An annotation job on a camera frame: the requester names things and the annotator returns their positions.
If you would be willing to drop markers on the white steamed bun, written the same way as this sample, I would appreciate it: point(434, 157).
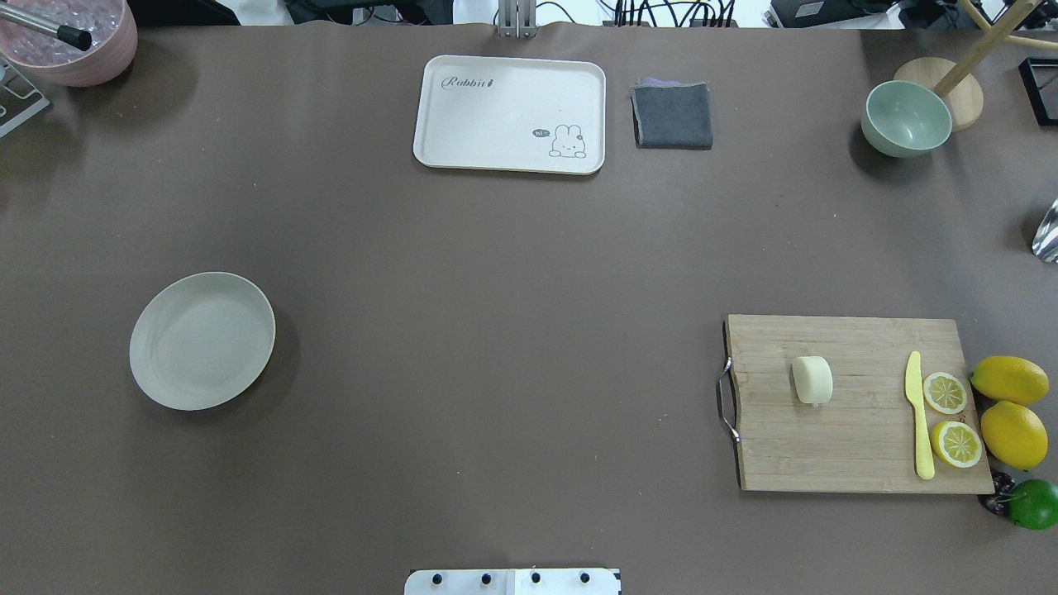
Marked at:
point(812, 378)

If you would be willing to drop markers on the grey round plate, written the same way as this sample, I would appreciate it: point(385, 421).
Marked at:
point(202, 341)

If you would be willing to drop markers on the cream rabbit tray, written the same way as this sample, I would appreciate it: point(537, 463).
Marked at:
point(512, 114)

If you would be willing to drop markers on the black tray at edge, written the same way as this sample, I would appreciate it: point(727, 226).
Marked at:
point(1039, 76)

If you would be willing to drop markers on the grey folded cloth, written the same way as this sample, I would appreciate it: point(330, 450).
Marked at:
point(671, 115)

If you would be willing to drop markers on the bamboo cutting board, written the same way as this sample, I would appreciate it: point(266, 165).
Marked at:
point(861, 441)

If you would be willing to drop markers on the green bowl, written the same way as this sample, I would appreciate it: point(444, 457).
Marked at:
point(903, 119)

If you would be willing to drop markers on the upper lemon half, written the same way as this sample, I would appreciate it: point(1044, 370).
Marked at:
point(945, 393)

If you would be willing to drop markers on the lemon half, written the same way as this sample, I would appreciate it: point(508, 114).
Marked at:
point(956, 444)
point(945, 393)

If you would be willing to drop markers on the yellow plastic knife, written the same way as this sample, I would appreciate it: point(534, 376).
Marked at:
point(924, 466)

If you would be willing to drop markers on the lower lemon half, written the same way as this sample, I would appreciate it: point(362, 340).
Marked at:
point(956, 444)

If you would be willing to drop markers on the wooden mug tree stand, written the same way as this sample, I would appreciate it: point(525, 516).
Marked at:
point(954, 83)

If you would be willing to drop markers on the upper whole lemon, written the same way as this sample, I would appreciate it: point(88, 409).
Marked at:
point(1007, 378)

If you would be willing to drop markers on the whole lemon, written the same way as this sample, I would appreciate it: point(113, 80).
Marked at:
point(1015, 435)
point(1007, 378)

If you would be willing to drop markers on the pink bowl of ice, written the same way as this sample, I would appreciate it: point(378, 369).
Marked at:
point(112, 27)

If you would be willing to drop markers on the lower whole lemon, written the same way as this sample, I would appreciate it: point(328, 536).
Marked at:
point(1015, 435)

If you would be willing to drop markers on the dark purple grapes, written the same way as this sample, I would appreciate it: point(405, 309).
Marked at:
point(997, 502)

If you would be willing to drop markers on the silver metal scoop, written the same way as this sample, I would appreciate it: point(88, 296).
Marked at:
point(1044, 244)

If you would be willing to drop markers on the metal scoop black tip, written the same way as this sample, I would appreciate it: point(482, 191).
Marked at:
point(78, 38)

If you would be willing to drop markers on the green lime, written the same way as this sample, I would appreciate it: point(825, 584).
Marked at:
point(1033, 504)

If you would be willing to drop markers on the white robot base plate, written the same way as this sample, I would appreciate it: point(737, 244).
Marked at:
point(514, 581)

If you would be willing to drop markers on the white wire cup rack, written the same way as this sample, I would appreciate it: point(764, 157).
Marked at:
point(20, 99)

